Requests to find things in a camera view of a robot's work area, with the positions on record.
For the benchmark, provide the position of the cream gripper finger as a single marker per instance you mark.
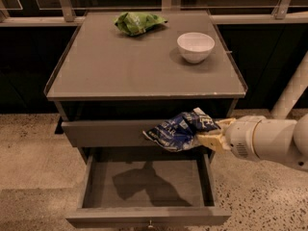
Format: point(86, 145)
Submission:
point(216, 142)
point(225, 123)

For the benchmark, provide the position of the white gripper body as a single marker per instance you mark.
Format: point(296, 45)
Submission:
point(241, 137)

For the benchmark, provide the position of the blue chip bag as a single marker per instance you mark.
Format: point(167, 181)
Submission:
point(178, 133)

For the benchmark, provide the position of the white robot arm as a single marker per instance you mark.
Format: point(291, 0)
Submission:
point(277, 139)

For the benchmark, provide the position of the grey drawer cabinet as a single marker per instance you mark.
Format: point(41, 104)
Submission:
point(105, 75)

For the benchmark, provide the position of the closed grey top drawer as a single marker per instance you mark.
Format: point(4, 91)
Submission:
point(109, 133)

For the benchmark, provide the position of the open grey middle drawer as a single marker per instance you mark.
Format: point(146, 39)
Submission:
point(129, 186)

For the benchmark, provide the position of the brass middle drawer knob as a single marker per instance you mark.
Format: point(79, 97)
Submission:
point(150, 225)

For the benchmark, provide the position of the green chip bag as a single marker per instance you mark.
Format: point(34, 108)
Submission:
point(136, 23)

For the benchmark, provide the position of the white ceramic bowl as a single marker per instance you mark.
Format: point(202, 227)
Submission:
point(195, 47)

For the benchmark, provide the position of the metal railing with glass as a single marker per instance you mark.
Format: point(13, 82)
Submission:
point(31, 13)

